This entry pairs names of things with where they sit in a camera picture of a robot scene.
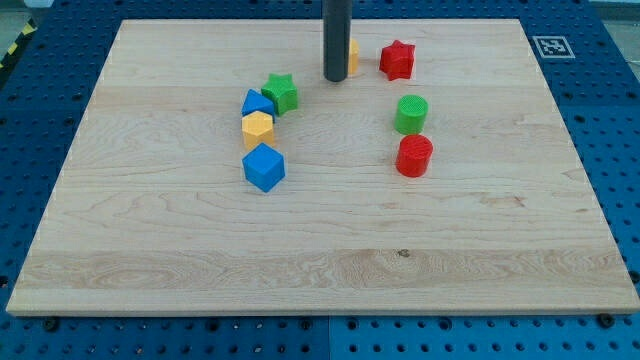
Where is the red star block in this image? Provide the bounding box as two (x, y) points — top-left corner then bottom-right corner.
(379, 40), (415, 81)

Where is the yellow hexagon block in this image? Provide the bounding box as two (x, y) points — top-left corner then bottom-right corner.
(241, 111), (275, 151)

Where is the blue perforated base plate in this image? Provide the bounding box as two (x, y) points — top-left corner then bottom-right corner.
(1, 1), (639, 359)

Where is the red cylinder block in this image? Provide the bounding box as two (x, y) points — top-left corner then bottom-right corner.
(395, 134), (434, 177)

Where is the green cylinder block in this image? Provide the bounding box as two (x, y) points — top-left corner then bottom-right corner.
(394, 94), (429, 135)

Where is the blue triangle block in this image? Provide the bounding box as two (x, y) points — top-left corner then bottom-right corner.
(241, 89), (276, 119)

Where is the blue cube block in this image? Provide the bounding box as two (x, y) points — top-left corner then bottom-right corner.
(242, 143), (285, 192)

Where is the black yellow hazard tape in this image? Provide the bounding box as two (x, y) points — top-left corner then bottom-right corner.
(1, 18), (38, 71)

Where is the light wooden board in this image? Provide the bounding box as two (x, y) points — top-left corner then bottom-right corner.
(7, 19), (639, 317)

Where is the white fiducial marker tag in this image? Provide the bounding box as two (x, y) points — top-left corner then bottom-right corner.
(533, 35), (575, 59)

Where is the green star block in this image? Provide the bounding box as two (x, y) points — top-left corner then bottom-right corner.
(261, 73), (298, 115)

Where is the yellow block behind rod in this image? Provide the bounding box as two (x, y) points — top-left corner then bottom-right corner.
(348, 38), (359, 76)

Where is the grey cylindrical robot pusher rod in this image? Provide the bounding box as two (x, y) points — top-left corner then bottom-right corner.
(322, 0), (352, 82)

